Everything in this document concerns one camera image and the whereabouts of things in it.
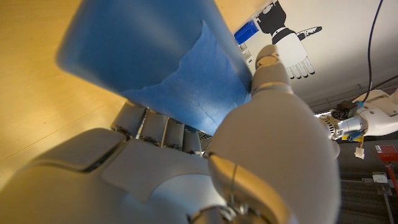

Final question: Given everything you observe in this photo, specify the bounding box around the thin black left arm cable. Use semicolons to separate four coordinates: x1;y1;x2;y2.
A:
365;0;385;102

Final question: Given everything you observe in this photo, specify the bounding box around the small white wire rack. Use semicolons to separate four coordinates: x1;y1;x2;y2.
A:
239;43;253;65

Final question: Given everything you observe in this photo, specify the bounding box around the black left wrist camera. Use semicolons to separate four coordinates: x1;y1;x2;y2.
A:
331;100;358;121

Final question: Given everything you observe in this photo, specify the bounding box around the white junction box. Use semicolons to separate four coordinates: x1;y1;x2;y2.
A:
372;171;389;184

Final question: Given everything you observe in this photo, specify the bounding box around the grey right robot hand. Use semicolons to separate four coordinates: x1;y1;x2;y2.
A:
0;44;342;224

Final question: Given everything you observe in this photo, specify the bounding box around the blue rectangle sign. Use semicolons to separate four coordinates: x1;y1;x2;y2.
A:
233;20;260;45

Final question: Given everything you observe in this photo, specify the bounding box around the white cable connector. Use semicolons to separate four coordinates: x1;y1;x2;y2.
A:
354;146;366;161

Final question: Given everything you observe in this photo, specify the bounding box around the blue metal bottle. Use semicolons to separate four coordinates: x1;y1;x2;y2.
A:
55;0;253;136

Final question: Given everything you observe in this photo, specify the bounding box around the red ceiling pipe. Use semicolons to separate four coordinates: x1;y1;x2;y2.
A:
374;144;398;188

